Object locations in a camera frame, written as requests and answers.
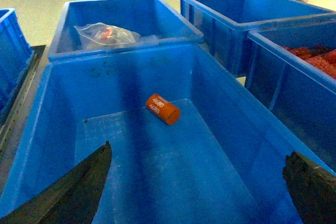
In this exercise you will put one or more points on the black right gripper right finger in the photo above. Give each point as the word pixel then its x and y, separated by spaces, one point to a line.
pixel 311 188

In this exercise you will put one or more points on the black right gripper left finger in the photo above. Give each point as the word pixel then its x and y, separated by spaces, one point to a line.
pixel 73 198

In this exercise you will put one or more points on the orange 4680 cylinder cap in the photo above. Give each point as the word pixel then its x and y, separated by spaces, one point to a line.
pixel 163 109

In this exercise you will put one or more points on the metal shelf rack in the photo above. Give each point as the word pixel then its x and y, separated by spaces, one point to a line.
pixel 12 129

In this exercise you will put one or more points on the red parts pile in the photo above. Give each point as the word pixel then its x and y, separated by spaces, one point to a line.
pixel 321 57

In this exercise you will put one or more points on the blue crate right front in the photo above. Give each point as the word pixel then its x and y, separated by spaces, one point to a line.
pixel 301 96

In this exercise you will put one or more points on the blue crate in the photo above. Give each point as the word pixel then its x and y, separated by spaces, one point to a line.
pixel 301 96
pixel 16 56
pixel 225 24
pixel 155 21
pixel 221 162

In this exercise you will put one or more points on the blue crate middle front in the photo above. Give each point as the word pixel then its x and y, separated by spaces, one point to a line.
pixel 221 162

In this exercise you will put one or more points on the blue crate left rear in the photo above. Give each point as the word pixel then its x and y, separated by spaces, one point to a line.
pixel 16 56

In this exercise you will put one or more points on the clear plastic bag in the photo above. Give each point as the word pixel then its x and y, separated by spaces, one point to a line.
pixel 100 35

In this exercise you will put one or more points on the blue crate middle rear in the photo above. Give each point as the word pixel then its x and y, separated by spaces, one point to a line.
pixel 155 21

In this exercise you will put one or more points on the blue crate right rear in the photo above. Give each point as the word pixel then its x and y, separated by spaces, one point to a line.
pixel 225 24

